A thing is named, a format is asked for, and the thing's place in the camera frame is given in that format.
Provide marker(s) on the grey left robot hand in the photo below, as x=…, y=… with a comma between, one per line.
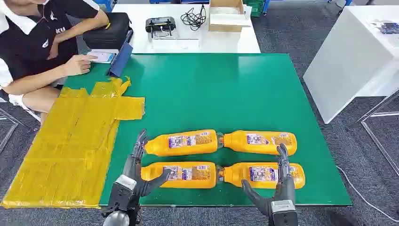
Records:
x=132, y=170

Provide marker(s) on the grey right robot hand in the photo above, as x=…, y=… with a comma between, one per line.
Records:
x=285, y=187

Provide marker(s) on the orange drink bottle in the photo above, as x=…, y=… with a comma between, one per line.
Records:
x=193, y=176
x=261, y=174
x=261, y=143
x=184, y=143

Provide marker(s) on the yellow plastic sheet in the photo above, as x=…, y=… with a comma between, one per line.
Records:
x=68, y=140

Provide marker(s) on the green table mat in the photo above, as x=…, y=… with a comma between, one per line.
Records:
x=218, y=93

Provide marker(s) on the person's hand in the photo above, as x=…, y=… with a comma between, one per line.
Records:
x=79, y=65

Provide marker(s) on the white paper card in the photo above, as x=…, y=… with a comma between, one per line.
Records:
x=101, y=56

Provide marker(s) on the white side table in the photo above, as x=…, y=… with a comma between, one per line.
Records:
x=346, y=68

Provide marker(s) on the black bag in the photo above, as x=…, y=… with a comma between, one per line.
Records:
x=107, y=31

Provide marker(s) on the black remote controller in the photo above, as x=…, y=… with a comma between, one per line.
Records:
x=160, y=24

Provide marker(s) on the long white table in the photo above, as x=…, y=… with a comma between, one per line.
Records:
x=224, y=42

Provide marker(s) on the person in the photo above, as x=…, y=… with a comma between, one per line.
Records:
x=28, y=40

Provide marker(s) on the open cardboard box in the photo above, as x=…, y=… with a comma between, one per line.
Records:
x=225, y=23

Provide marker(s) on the green plastic crate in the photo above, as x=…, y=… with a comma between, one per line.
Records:
x=255, y=7

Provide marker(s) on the blue metal rack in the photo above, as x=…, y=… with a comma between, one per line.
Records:
x=266, y=6

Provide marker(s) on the blue item on side table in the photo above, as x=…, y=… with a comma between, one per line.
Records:
x=389, y=28

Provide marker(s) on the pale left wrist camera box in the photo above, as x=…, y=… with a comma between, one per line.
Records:
x=126, y=183

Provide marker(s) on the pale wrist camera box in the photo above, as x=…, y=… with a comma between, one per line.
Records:
x=282, y=206
x=126, y=183

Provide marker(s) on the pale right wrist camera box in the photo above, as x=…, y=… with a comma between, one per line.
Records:
x=282, y=206

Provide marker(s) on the metal table frame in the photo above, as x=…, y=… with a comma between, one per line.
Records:
x=378, y=142

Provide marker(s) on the metal chair frame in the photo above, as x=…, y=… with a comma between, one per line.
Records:
x=9, y=132

